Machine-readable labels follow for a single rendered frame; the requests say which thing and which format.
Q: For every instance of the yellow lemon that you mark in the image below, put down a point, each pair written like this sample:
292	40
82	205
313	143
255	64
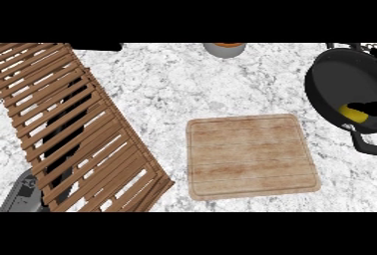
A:
354	115

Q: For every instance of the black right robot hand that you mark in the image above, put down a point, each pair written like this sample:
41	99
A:
367	108

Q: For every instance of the black appliance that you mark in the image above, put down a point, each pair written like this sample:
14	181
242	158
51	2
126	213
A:
98	46

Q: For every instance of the square wooden cutting board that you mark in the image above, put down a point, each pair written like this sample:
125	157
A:
250	156

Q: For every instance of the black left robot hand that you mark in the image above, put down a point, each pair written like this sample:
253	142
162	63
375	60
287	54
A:
63	132

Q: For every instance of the grey cup with orange content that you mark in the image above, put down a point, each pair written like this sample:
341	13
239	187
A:
225	50

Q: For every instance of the wooden slatted rack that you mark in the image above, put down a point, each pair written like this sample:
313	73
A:
60	83

